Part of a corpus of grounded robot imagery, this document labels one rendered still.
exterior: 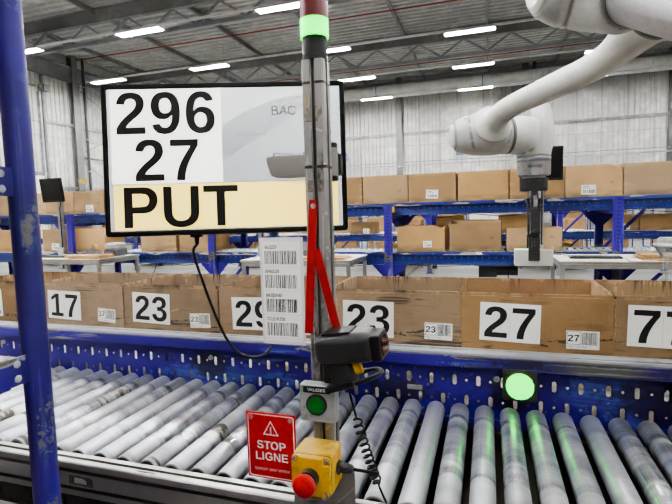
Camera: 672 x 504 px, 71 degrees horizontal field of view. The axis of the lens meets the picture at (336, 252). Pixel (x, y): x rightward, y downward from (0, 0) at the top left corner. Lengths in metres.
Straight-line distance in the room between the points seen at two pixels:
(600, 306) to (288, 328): 0.87
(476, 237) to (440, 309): 4.27
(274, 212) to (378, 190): 5.12
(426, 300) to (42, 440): 1.05
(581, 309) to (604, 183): 4.65
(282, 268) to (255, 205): 0.16
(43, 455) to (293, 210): 0.58
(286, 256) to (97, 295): 1.21
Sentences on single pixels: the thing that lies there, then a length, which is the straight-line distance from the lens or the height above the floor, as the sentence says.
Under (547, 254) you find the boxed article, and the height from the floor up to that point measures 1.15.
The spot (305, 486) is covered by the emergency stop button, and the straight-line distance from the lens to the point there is 0.86.
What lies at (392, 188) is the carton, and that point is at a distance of 6.03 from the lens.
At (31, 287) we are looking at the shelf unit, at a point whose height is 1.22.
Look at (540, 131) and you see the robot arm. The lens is 1.44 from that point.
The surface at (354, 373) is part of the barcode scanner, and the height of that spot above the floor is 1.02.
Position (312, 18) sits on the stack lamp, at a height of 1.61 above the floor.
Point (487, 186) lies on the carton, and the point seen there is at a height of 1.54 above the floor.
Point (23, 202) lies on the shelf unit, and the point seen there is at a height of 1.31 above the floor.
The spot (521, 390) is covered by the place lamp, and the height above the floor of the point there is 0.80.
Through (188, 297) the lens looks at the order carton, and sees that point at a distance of 1.72.
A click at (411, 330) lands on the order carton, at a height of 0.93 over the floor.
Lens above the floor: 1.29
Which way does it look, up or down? 5 degrees down
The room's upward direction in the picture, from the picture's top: 2 degrees counter-clockwise
